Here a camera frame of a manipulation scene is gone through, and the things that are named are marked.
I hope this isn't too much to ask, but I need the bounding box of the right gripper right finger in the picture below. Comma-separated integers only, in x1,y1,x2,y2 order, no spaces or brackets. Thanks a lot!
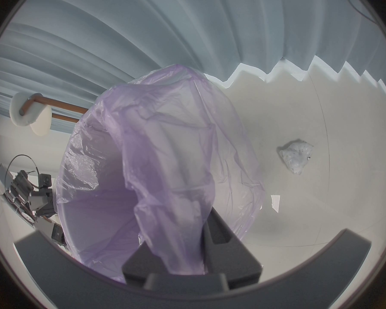
201,206,263,285

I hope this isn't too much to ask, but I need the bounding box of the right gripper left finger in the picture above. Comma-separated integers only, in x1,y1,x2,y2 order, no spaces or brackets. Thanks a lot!
122,243,173,285

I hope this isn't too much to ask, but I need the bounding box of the purple plastic bag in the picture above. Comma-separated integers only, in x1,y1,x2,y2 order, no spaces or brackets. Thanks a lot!
56,64,266,284

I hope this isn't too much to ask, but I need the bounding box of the white trash bin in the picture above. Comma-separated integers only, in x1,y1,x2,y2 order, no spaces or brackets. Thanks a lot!
56,76,266,282

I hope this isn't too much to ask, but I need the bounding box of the crumpled white paper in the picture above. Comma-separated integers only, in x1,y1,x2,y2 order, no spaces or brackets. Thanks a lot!
278,140,314,175

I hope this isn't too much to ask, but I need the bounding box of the white cushioned wooden chair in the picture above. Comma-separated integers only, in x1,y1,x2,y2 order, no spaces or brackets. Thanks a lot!
10,92,90,138

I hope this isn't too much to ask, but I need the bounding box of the pale blue curtain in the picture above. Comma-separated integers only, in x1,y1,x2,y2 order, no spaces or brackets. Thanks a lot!
0,0,386,131

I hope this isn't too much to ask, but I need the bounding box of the black cable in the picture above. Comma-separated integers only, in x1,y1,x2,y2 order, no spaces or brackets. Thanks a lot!
5,154,42,205

